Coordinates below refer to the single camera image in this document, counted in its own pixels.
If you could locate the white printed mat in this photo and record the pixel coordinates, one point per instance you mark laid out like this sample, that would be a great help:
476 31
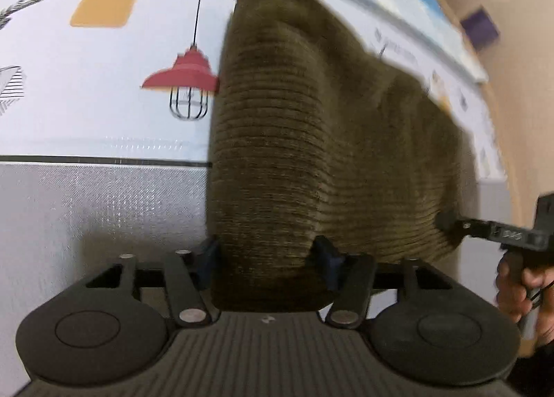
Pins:
86 98

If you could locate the purple box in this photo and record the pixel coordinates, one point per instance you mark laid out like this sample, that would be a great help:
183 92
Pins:
480 29

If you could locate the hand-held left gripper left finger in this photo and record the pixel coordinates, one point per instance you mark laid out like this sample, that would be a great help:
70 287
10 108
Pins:
208 262

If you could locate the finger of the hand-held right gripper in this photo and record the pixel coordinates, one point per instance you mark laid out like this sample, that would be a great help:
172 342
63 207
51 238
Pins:
480 229

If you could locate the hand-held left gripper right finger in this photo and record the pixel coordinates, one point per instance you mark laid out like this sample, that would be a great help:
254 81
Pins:
325 259

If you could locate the person's right hand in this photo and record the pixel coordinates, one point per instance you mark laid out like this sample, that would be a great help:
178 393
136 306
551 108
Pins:
510 291

